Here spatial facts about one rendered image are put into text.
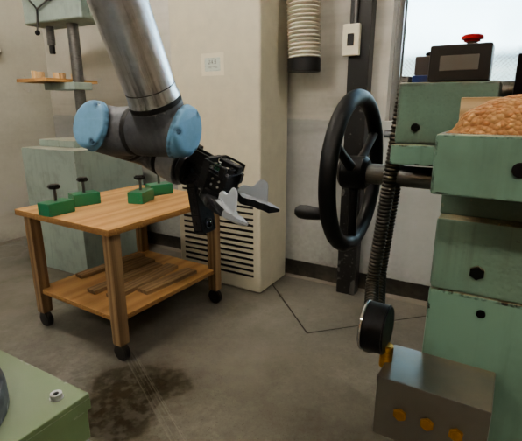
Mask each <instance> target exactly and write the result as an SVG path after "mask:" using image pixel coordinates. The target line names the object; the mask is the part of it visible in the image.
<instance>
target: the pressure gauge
mask: <svg viewBox="0 0 522 441"><path fill-rule="evenodd" d="M393 326H394V308H393V307H392V305H389V304H383V303H379V302H375V301H372V300H368V301H367V302H366V303H365V305H364V307H363V310H362V312H361V315H360V319H359V322H358V328H357V336H356V341H357V346H358V348H359V349H364V350H367V351H370V352H373V353H376V354H379V363H378V365H379V366H380V367H382V366H383V365H384V363H385V362H392V357H393V348H394V345H393V344H392V343H390V341H391V338H392V331H393Z"/></svg>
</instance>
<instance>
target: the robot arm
mask: <svg viewBox="0 0 522 441"><path fill-rule="evenodd" d="M86 1H87V3H88V7H89V8H90V11H91V13H92V16H93V18H94V20H95V23H96V26H97V28H98V31H99V32H100V35H101V37H102V41H103V43H104V45H105V47H106V50H107V52H108V55H109V58H110V60H111V63H112V65H113V67H114V69H115V71H116V75H117V78H118V79H119V82H120V84H121V86H122V89H123V92H124V94H125V97H126V99H127V102H128V106H124V107H114V106H110V105H107V104H106V103H105V102H103V101H96V100H91V101H87V102H85V103H83V104H82V105H81V106H80V108H79V109H78V111H77V112H76V114H75V117H74V123H73V133H74V138H75V141H76V142H77V143H78V144H79V145H80V146H81V147H83V148H85V149H88V150H89V151H96V152H99V153H102V154H105V155H109V156H112V157H114V158H120V159H123V160H126V161H130V162H132V163H136V164H139V165H142V166H143V167H145V168H146V169H148V170H150V171H151V172H154V173H156V174H157V175H159V176H160V177H161V178H163V179H166V180H167V181H169V182H171V183H172V184H174V185H181V184H183V185H187V195H188V199H189V205H190V210H191V215H192V221H193V226H194V232H195V233H196V234H206V233H208V232H211V231H213V230H215V228H216V226H215V216H214V213H216V214H218V215H219V216H222V217H223V218H225V219H226V220H228V221H232V222H234V223H236V224H237V225H239V226H249V222H248V221H247V220H246V219H245V218H244V217H242V216H241V215H239V214H238V212H237V210H236V208H237V202H239V203H240V204H242V205H245V206H250V207H255V208H256V209H258V210H263V211H265V212H267V213H276V212H279V210H280V209H279V208H278V207H276V206H274V205H273V204H272V203H270V202H268V183H267V181H265V180H263V179H260V180H259V181H258V182H257V183H256V184H255V185H253V186H249V185H240V186H239V188H238V185H239V184H240V183H242V181H243V176H244V174H243V172H244V169H245V166H246V164H243V163H241V162H239V161H237V160H236V159H234V158H232V157H230V156H228V155H213V154H211V153H209V152H207V151H205V150H203V147H204V146H202V145H200V144H199V143H200V140H201V131H202V126H201V117H200V114H199V112H198V111H197V109H196V108H195V107H193V106H191V105H189V104H185V105H184V103H183V101H182V97H181V94H180V91H179V89H178V88H177V86H176V83H175V80H174V78H173V73H172V70H171V68H170V64H169V61H168V58H167V56H166V51H165V48H164V46H163V43H162V40H161V37H160V34H159V29H158V27H157V24H156V21H155V18H154V16H153V13H152V7H151V5H150V2H149V0H86ZM219 158H220V160H219ZM218 160H219V161H218ZM231 160H233V161H235V162H236V163H235V162H233V161H231ZM237 163H238V164H237ZM9 402H10V398H9V393H8V389H7V383H6V379H5V376H4V373H3V371H2V369H1V368H0V426H1V424H2V422H3V420H4V418H5V416H6V414H7V411H8V408H9Z"/></svg>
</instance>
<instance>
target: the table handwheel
mask: <svg viewBox="0 0 522 441"><path fill-rule="evenodd" d="M357 106H360V107H361V109H362V110H363V113H364V116H365V119H366V122H367V128H368V134H369V135H368V137H367V139H366V141H365V143H364V145H363V148H362V149H361V151H360V153H359V154H358V156H351V155H348V154H347V152H346V150H345V149H344V148H343V147H342V139H343V136H344V132H345V130H346V127H347V124H348V122H349V119H350V117H351V115H352V113H353V111H354V110H355V109H356V107H357ZM383 152H384V141H383V129H382V122H381V116H380V112H379V109H378V106H377V103H376V101H375V99H374V97H373V96H372V95H371V94H370V93H369V92H368V91H366V90H364V89H361V88H359V89H354V90H351V91H349V92H348V93H347V94H346V95H345V96H343V98H342V99H341V100H340V101H339V103H338V104H337V106H336V108H335V110H334V112H333V114H332V116H331V118H330V121H329V123H328V127H327V131H326V134H325V137H324V141H323V145H322V149H321V159H320V166H319V177H318V204H319V213H320V219H321V225H322V229H323V232H324V235H325V236H326V238H327V240H328V242H329V243H330V245H331V246H332V247H333V248H335V249H337V250H340V251H349V250H351V249H353V248H354V247H355V246H357V245H358V244H359V242H360V241H361V240H362V239H363V237H364V235H365V234H366V232H367V229H368V227H369V225H370V222H371V219H372V216H373V214H374V211H375V207H376V204H377V197H378V193H379V188H380V185H381V184H382V183H383V181H382V180H383V179H384V178H383V176H384V174H383V172H384V168H385V166H384V164H383ZM368 155H369V157H368ZM339 159H340V162H339V164H338V160H339ZM398 170H399V171H398V172H397V174H398V175H397V176H396V178H397V179H396V182H397V183H396V184H395V185H396V186H403V187H411V188H421V189H430V188H431V180H432V171H433V168H431V167H418V166H405V165H400V166H399V168H398ZM336 175H337V181H338V183H339V185H340V186H341V187H342V188H349V217H348V229H347V235H345V236H344V235H343V233H342V231H341V229H340V226H339V221H338V217H337V210H336ZM364 189H365V192H364V196H363V203H362V206H361V209H360V212H359V215H358V216H357V218H356V215H357V203H358V193H359V190H364Z"/></svg>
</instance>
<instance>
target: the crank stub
mask: <svg viewBox="0 0 522 441"><path fill-rule="evenodd" d="M294 214H295V215H296V216H297V217H298V218H300V219H304V220H320V213H319V207H315V206H309V205H298V206H297V207H295V209H294Z"/></svg>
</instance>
